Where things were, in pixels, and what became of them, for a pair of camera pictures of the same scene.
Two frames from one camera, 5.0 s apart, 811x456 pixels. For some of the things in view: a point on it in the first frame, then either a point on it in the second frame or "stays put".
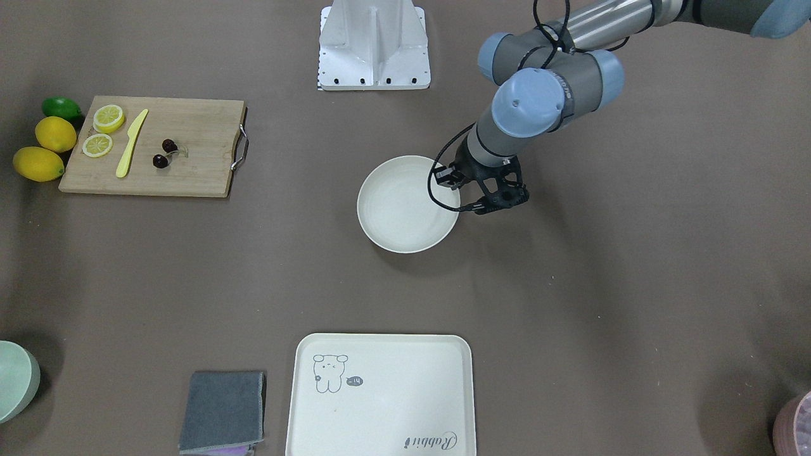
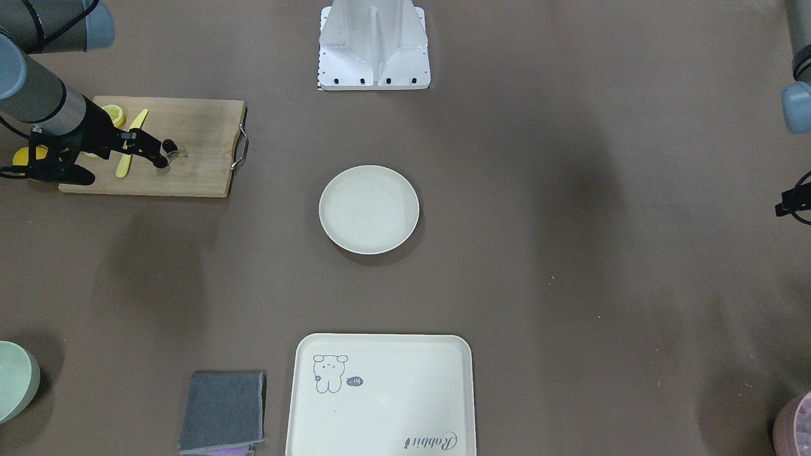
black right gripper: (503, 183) to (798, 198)
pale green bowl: (19, 380) stays put
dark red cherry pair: (160, 161) stays put
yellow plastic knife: (133, 132) stays put
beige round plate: (396, 209) to (369, 209)
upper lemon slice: (107, 118) stays put
